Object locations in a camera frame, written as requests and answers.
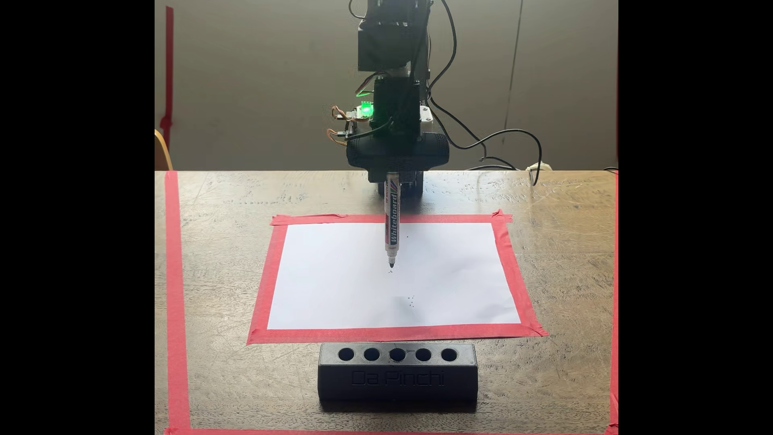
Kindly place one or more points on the whiteboard marker pen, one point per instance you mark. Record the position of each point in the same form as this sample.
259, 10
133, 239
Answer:
392, 223

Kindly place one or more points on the black pen holder block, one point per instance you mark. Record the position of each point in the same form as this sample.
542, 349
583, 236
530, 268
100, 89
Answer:
397, 382

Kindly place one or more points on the small circuit board with LED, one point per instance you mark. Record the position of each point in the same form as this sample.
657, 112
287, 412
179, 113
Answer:
365, 110

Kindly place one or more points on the black oval webcam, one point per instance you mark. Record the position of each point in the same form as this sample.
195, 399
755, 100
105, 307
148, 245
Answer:
398, 152

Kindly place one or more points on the red tape strip on paper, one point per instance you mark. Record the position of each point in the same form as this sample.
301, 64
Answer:
266, 284
471, 332
513, 272
459, 218

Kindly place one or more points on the white paper sheet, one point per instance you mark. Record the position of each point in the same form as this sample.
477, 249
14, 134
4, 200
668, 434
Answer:
338, 284

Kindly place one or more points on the white plug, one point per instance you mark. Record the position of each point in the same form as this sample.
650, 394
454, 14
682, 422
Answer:
537, 165

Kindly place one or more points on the wooden chair back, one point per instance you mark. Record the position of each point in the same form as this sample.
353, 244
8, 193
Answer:
163, 151

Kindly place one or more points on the long red table tape strip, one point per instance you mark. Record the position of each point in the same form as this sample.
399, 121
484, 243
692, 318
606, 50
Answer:
176, 302
615, 302

